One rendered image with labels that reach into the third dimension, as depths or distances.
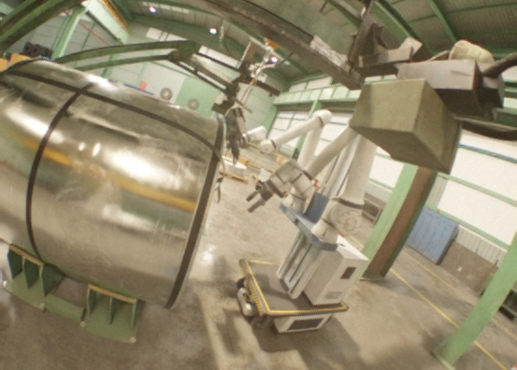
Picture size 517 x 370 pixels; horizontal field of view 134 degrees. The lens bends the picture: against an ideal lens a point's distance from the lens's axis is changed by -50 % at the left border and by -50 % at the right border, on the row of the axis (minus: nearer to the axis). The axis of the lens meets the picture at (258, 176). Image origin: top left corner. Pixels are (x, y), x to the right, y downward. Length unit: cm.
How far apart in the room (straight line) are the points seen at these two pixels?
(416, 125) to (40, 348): 173
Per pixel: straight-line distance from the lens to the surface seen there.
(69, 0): 103
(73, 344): 154
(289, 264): 199
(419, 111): 41
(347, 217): 120
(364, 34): 91
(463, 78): 50
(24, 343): 157
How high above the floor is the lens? 135
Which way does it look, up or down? 9 degrees down
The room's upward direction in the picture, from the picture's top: 24 degrees clockwise
